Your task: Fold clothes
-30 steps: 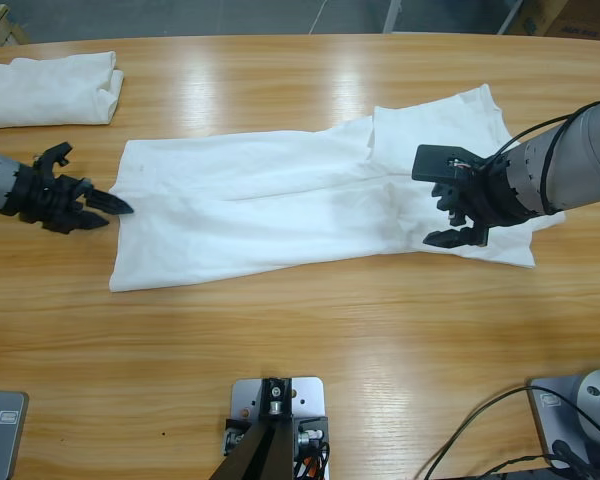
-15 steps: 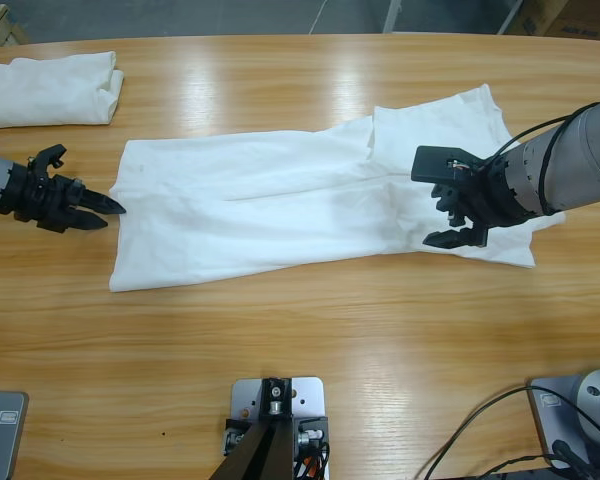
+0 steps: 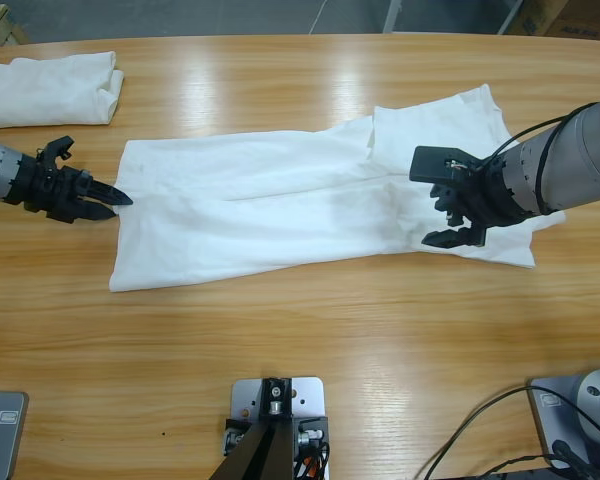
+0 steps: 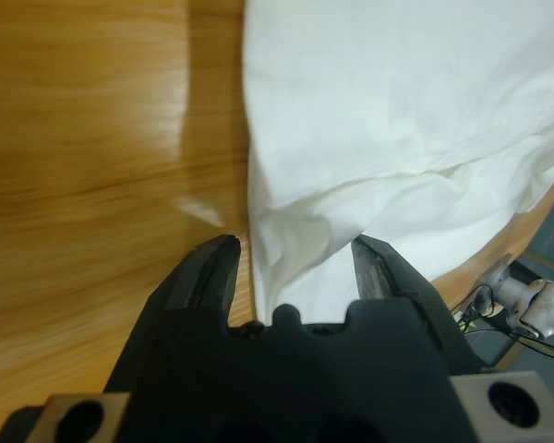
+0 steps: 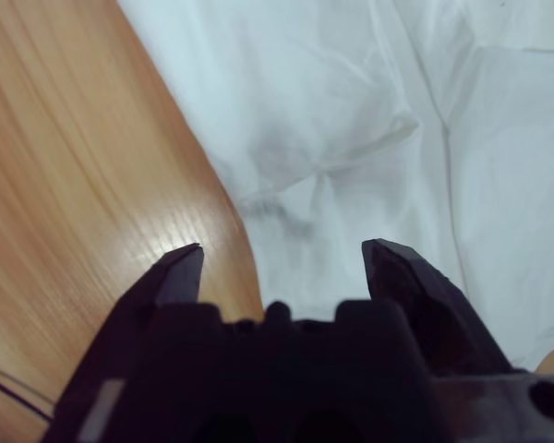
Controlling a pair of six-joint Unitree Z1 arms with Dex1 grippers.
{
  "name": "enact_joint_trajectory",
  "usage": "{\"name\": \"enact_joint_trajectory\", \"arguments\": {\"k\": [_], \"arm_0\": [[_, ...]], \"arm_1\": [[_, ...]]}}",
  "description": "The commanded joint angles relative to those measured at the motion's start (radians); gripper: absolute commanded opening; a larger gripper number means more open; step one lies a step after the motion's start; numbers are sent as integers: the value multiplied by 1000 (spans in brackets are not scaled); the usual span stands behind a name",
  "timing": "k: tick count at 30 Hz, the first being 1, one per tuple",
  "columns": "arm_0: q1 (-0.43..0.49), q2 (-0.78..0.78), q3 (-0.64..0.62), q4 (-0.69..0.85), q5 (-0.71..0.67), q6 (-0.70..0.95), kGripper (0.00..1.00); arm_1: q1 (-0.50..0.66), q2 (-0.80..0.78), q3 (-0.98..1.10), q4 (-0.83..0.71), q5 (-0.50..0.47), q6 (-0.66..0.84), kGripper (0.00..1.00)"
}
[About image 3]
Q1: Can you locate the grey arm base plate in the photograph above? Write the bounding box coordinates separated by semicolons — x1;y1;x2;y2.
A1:
0;389;30;480
527;368;600;474

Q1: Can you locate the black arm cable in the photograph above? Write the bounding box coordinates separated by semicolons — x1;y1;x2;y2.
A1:
489;102;599;217

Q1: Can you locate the cardboard box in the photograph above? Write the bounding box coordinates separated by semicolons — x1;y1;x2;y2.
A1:
522;0;600;39

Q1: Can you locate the dark camera post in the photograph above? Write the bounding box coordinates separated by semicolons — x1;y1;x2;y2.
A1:
212;378;295;480

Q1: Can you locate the white T-shirt with black print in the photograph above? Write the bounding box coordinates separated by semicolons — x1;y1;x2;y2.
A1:
108;83;567;294

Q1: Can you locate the long black cable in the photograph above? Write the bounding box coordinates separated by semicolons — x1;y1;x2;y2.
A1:
424;384;600;479

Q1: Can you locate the white mounting block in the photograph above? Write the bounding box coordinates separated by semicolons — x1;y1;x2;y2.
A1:
229;377;330;480

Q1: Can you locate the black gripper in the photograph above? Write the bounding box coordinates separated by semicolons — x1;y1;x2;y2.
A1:
420;154;537;250
2;154;134;225

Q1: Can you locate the white metal leg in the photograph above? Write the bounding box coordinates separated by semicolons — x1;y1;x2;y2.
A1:
496;0;525;35
382;0;406;34

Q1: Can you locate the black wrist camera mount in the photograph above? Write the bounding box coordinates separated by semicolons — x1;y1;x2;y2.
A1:
33;134;76;172

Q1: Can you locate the wooden pallet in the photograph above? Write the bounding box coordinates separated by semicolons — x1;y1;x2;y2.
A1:
0;2;31;49

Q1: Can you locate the white cord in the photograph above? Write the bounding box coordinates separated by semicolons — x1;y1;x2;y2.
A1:
309;0;331;32

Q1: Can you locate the thin black cable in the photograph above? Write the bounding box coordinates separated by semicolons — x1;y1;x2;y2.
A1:
474;453;561;480

